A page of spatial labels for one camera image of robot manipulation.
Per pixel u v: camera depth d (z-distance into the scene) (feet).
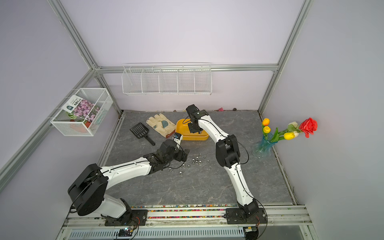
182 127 3.55
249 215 2.11
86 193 1.40
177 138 2.48
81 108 2.42
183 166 3.00
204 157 3.09
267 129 2.32
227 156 2.01
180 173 2.86
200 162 3.01
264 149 2.96
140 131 3.56
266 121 2.42
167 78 3.25
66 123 2.33
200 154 3.16
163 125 3.66
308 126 2.03
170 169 2.91
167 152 2.15
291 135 2.27
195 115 2.43
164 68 3.08
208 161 3.04
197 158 3.07
